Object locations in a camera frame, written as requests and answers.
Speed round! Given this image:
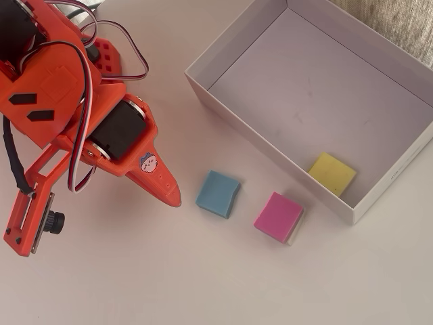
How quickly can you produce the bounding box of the black camera cable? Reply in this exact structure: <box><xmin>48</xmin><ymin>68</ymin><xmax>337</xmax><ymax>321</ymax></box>
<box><xmin>2</xmin><ymin>114</ymin><xmax>37</xmax><ymax>198</ymax></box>

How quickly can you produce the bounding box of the pink cuboid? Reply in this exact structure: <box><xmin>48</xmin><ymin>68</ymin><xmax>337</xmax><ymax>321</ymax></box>
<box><xmin>253</xmin><ymin>191</ymin><xmax>304</xmax><ymax>244</ymax></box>

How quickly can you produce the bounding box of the wrist camera on orange mount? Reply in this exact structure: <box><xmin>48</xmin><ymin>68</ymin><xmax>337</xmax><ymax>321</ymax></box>
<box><xmin>2</xmin><ymin>140</ymin><xmax>79</xmax><ymax>258</ymax></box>

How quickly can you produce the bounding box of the orange gripper black servo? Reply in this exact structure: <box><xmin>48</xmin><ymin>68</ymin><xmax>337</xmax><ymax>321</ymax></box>
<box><xmin>53</xmin><ymin>83</ymin><xmax>183</xmax><ymax>208</ymax></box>

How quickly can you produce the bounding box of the black table clamp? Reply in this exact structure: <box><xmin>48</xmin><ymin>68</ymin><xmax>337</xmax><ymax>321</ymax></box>
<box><xmin>85</xmin><ymin>45</ymin><xmax>101</xmax><ymax>64</ymax></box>

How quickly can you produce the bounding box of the beige woven curtain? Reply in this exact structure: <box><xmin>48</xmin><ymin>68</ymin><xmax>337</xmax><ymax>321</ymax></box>
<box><xmin>329</xmin><ymin>0</ymin><xmax>433</xmax><ymax>68</ymax></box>

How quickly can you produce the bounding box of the blue cuboid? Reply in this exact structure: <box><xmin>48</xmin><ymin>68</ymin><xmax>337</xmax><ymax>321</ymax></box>
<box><xmin>195</xmin><ymin>169</ymin><xmax>242</xmax><ymax>220</ymax></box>

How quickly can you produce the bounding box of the yellow cuboid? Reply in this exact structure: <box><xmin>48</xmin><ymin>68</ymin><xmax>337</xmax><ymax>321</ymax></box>
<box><xmin>307</xmin><ymin>152</ymin><xmax>358</xmax><ymax>198</ymax></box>

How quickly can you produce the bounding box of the tri-colour servo wire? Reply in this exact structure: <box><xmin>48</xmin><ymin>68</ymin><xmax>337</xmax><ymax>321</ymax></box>
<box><xmin>94</xmin><ymin>19</ymin><xmax>150</xmax><ymax>83</ymax></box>
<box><xmin>47</xmin><ymin>0</ymin><xmax>99</xmax><ymax>48</ymax></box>
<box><xmin>18</xmin><ymin>39</ymin><xmax>99</xmax><ymax>194</ymax></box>

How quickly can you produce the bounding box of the white cardboard box bin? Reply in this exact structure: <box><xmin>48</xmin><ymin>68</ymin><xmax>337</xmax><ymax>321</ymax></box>
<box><xmin>184</xmin><ymin>0</ymin><xmax>433</xmax><ymax>225</ymax></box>

